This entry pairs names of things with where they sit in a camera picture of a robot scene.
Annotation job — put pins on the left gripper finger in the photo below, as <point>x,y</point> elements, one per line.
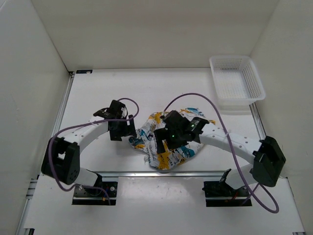
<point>116,135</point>
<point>131,126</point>

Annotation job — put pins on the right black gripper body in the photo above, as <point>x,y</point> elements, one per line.
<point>174,139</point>

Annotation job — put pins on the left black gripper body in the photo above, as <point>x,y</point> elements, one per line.
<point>122,125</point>

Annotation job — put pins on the patterned white shorts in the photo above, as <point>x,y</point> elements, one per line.
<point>146,142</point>

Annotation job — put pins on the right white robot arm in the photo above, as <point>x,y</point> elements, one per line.
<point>264,157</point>

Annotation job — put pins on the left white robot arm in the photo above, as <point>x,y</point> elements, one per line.
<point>62,156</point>

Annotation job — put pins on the black corner label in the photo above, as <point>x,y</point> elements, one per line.
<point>84,71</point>

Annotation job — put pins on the white plastic basket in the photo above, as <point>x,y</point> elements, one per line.
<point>236,80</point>

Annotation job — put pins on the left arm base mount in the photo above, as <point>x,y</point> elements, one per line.
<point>96,197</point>

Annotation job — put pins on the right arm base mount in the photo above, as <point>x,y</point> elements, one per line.
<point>219,194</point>

